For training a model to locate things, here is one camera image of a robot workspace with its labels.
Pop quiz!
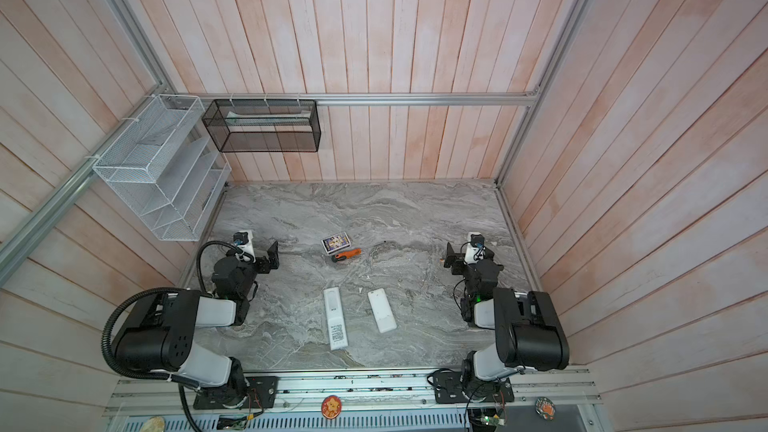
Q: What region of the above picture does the round patterned badge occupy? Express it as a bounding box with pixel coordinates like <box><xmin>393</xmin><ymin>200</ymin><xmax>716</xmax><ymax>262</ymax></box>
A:
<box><xmin>534</xmin><ymin>397</ymin><xmax>556</xmax><ymax>421</ymax></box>

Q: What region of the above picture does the white wire mesh shelf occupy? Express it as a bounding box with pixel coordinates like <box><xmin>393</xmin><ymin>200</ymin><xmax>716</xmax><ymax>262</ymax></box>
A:
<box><xmin>94</xmin><ymin>95</ymin><xmax>231</xmax><ymax>242</ymax></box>

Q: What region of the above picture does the black mesh basket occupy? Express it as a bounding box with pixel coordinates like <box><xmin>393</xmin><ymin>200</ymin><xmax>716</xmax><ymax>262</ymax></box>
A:
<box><xmin>202</xmin><ymin>98</ymin><xmax>322</xmax><ymax>153</ymax></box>

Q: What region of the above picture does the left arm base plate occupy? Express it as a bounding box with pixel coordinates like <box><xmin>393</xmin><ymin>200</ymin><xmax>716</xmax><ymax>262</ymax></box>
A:
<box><xmin>193</xmin><ymin>375</ymin><xmax>279</xmax><ymax>410</ymax></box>

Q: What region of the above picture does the black corrugated cable hose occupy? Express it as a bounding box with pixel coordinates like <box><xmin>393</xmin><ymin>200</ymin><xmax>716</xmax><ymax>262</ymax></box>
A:
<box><xmin>100</xmin><ymin>287</ymin><xmax>205</xmax><ymax>432</ymax></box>

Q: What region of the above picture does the orange black screwdriver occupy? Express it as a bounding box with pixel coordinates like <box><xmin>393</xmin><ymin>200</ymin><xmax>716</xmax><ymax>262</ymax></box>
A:
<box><xmin>331</xmin><ymin>248</ymin><xmax>362</xmax><ymax>263</ymax></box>

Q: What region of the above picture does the red round sticker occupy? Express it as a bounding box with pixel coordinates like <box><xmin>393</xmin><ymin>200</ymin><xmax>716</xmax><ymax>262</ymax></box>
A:
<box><xmin>321</xmin><ymin>395</ymin><xmax>342</xmax><ymax>420</ymax></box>

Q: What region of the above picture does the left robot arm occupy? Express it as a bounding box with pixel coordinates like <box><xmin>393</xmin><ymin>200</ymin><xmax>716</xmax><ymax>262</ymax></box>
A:
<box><xmin>101</xmin><ymin>232</ymin><xmax>279</xmax><ymax>411</ymax></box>

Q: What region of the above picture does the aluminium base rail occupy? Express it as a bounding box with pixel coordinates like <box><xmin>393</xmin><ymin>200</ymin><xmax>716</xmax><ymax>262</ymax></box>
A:
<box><xmin>103</xmin><ymin>367</ymin><xmax>602</xmax><ymax>417</ymax></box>

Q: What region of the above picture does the white remote control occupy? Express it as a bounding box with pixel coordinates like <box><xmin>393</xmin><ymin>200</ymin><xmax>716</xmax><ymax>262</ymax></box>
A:
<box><xmin>368</xmin><ymin>288</ymin><xmax>397</xmax><ymax>333</ymax></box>

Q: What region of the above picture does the white remote with label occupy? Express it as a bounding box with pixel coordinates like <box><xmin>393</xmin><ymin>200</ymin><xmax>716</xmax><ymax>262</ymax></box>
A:
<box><xmin>323</xmin><ymin>287</ymin><xmax>348</xmax><ymax>351</ymax></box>

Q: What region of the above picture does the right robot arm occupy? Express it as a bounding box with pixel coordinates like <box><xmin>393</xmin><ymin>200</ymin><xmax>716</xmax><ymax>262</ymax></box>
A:
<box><xmin>434</xmin><ymin>234</ymin><xmax>570</xmax><ymax>403</ymax></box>

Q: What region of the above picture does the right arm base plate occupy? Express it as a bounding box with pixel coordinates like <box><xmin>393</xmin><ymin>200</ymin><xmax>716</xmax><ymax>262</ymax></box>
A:
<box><xmin>426</xmin><ymin>368</ymin><xmax>514</xmax><ymax>405</ymax></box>

